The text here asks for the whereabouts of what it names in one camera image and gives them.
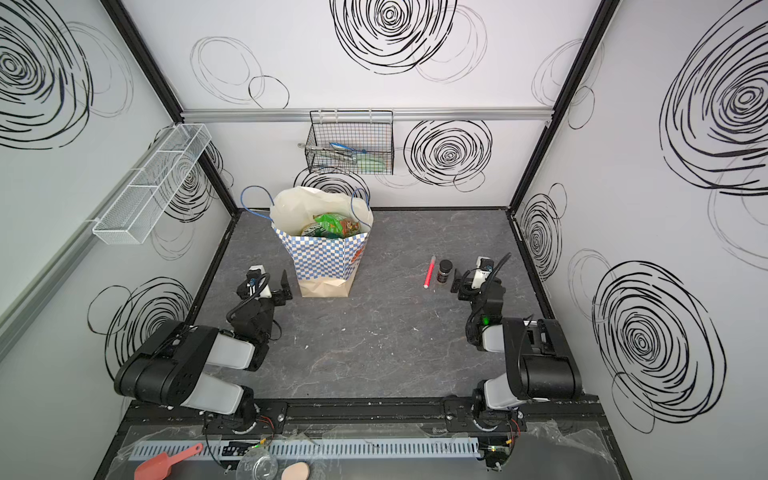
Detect blue checkered paper bag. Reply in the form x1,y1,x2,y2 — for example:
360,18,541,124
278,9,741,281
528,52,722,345
245,186,374,298

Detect green red snack bag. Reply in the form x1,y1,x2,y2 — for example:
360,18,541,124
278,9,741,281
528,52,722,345
300,213,361,239

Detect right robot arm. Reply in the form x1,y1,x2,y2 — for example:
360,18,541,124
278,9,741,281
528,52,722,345
451,268,583,418

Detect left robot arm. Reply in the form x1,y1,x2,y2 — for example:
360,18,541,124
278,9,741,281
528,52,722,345
113,265,293,431

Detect small dark spice bottle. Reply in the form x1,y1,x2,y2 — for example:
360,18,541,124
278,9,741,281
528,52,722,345
437,259,454,284

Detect pink marker pen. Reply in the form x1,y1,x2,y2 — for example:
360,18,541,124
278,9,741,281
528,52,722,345
423,255,437,289

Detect tongs in basket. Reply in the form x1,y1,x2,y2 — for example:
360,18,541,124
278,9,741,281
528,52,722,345
304,142,368,164

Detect clear glass bowl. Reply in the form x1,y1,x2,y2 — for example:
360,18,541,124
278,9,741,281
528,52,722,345
235,447,279,480

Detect beige round sponge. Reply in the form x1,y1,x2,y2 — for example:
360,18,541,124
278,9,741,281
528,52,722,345
281,462,311,480

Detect red plastic scoop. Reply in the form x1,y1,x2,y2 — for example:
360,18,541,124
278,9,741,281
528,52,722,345
134,443,203,480

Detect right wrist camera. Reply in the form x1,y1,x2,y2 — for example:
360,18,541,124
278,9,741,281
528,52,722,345
472,256,494,289

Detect clear wall shelf tray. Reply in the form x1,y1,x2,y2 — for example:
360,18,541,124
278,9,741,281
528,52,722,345
92,124,212,245

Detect black wire wall basket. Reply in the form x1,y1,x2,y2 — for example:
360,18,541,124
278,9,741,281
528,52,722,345
301,109,395,175

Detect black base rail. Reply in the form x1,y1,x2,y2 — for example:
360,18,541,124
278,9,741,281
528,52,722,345
115,396,610,437

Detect grey slotted cable duct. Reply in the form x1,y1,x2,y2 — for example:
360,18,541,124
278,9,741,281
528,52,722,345
126,437,481,462

